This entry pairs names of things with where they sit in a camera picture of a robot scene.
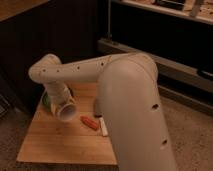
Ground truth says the white folded cloth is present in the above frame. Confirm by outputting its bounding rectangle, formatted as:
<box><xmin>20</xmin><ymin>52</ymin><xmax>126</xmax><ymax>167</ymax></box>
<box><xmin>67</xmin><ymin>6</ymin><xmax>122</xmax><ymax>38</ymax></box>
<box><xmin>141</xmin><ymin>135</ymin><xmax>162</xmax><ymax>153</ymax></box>
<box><xmin>99</xmin><ymin>117</ymin><xmax>108</xmax><ymax>137</ymax></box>

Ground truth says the orange carrot toy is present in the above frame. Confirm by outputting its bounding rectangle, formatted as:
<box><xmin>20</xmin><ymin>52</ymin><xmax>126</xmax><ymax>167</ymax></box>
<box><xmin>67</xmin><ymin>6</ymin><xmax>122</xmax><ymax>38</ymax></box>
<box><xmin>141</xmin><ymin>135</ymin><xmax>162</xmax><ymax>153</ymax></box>
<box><xmin>80</xmin><ymin>116</ymin><xmax>99</xmax><ymax>131</ymax></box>

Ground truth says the wooden shelf with clutter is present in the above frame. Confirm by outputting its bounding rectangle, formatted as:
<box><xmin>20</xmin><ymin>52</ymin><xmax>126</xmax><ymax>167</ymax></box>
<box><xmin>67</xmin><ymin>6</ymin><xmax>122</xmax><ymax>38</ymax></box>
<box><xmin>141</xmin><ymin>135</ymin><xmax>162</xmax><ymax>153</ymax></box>
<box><xmin>113</xmin><ymin>0</ymin><xmax>213</xmax><ymax>26</ymax></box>

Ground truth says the green ceramic bowl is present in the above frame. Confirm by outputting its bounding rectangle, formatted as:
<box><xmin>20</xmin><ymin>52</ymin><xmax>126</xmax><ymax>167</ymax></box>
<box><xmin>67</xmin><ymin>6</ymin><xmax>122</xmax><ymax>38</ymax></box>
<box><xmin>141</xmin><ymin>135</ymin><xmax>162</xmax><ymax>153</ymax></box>
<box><xmin>41</xmin><ymin>93</ymin><xmax>51</xmax><ymax>110</ymax></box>

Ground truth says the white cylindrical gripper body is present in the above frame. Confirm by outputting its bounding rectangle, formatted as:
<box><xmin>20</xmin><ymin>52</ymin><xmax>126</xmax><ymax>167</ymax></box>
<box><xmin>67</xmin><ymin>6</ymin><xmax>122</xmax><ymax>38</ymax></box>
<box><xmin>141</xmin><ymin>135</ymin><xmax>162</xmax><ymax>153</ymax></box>
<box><xmin>52</xmin><ymin>96</ymin><xmax>76</xmax><ymax>121</ymax></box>

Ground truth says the wooden board table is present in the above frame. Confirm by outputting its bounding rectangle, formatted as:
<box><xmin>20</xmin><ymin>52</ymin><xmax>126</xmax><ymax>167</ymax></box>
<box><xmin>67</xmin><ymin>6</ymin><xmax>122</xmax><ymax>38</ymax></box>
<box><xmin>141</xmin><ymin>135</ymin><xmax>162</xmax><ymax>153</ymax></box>
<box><xmin>17</xmin><ymin>83</ymin><xmax>117</xmax><ymax>165</ymax></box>

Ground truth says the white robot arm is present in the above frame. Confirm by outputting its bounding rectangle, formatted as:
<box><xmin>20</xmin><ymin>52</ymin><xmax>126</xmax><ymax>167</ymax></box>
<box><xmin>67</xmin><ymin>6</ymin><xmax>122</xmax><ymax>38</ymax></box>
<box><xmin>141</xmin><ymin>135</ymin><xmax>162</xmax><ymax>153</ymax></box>
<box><xmin>28</xmin><ymin>53</ymin><xmax>178</xmax><ymax>171</ymax></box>

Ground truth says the grey metal rail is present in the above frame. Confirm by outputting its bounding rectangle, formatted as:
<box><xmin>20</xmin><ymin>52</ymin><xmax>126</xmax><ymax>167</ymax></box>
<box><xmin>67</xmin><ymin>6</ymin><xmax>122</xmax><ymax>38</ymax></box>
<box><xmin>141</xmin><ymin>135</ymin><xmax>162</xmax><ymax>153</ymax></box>
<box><xmin>98</xmin><ymin>38</ymin><xmax>213</xmax><ymax>93</ymax></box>

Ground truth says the vertical metal pole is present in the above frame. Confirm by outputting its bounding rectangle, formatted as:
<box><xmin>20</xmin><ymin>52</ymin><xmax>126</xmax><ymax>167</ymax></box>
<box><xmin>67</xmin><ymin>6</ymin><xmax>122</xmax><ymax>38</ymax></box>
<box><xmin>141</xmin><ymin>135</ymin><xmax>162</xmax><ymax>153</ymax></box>
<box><xmin>107</xmin><ymin>0</ymin><xmax>111</xmax><ymax>40</ymax></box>

